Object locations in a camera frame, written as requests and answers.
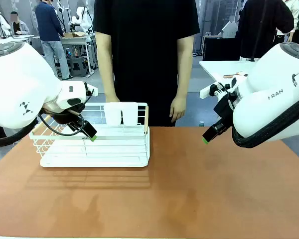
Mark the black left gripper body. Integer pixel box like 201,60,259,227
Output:
52,104,91,133

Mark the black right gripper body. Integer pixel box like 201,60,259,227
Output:
213,94,237,130

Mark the white wire dish rack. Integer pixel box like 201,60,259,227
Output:
29,102,150,168

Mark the person's left forearm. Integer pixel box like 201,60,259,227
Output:
176,34,196,99

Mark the person's right forearm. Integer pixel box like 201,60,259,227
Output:
95,30,118,98

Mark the person's right hand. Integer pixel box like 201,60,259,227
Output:
105,94,121,103

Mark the person's left hand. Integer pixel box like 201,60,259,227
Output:
169,96,188,123

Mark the white plastic cup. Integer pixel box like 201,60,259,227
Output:
121,102,140,126
104,102,123,126

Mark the white side table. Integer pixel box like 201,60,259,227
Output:
198,59,259,93

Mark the grey plastic step stool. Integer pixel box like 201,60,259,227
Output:
69,55,88,78

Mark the black panel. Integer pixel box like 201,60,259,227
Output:
202,35,241,61

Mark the white workshop desk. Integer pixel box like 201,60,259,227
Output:
32,34,97,76

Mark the white angular machine part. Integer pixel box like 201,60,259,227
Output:
218,20,238,39

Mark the open cardboard box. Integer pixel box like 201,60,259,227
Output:
63,31,87,39

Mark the bystander in black clothes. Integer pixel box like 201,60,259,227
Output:
235,0,296,61

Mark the man in navy shirt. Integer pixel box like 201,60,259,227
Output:
34,0,73,81

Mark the white narrow desk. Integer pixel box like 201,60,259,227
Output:
0,34,34,42

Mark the person in black t-shirt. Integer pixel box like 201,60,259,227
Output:
93,0,201,127

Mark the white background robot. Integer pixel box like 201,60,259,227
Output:
70,5,94,35

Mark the seated person in grey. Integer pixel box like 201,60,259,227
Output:
9,10,31,36

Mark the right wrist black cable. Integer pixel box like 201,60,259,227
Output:
217,82,237,112

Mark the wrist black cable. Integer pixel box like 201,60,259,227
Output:
38,82,95,137
217,82,237,112

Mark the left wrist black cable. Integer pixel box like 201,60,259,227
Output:
38,82,95,137

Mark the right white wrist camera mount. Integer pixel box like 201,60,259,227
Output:
199,83,219,100

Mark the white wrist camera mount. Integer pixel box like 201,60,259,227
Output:
199,83,219,100
85,83,99,98

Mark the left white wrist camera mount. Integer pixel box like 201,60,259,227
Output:
85,83,99,98

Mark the right arm black cable sleeve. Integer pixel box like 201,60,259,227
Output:
231,98,299,149

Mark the arm black cable sleeve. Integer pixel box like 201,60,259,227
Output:
231,98,299,149
0,119,38,147

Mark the left arm black cable sleeve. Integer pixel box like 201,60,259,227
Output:
0,119,38,147

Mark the white robot with black cable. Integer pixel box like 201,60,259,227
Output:
0,10,12,38

